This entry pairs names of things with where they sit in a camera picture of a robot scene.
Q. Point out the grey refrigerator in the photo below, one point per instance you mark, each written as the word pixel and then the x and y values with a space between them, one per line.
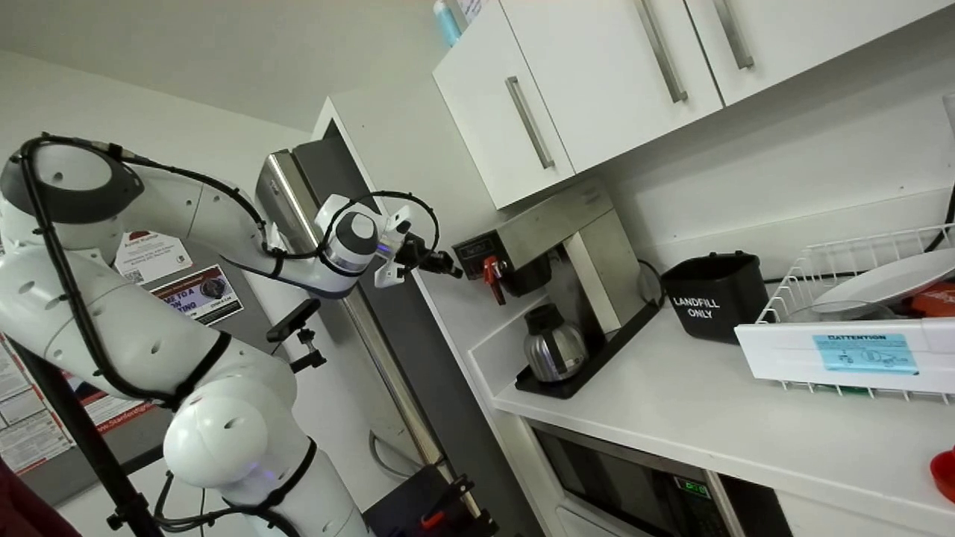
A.
pixel 471 489

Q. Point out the black coffee machine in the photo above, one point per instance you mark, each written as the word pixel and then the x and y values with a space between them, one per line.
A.
pixel 572 249

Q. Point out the blue bottle on cabinet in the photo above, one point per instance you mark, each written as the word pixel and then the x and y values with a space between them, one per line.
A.
pixel 447 22

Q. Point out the under-counter black appliance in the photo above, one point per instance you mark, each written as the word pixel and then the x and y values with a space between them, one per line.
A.
pixel 659 495

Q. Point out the white middle cabinet door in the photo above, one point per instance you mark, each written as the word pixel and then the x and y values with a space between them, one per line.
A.
pixel 614 72

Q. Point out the glass coffee carafe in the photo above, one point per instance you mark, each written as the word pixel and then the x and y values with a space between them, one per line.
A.
pixel 556 348

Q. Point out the white wire dish rack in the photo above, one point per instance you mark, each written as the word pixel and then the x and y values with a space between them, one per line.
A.
pixel 780 345

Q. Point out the white plate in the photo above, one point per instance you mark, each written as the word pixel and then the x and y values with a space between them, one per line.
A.
pixel 886 283

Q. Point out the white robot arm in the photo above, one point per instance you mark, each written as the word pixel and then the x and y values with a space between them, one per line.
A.
pixel 69 204

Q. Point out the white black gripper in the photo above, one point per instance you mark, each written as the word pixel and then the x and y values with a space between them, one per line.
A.
pixel 401 252

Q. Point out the white right cabinet door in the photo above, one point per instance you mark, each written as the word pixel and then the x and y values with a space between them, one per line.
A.
pixel 763 42

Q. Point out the white cabinet door with handle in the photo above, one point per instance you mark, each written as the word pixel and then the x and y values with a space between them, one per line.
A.
pixel 501 112

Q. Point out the black tripod stand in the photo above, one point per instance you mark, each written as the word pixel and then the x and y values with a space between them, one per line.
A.
pixel 108 455

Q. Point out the blue label sticker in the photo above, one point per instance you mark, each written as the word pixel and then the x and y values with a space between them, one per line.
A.
pixel 866 354

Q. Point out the red object at edge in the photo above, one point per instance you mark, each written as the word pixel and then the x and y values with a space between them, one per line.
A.
pixel 945 471

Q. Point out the black landfill bin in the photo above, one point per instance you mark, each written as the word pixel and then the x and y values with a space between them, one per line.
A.
pixel 717 294

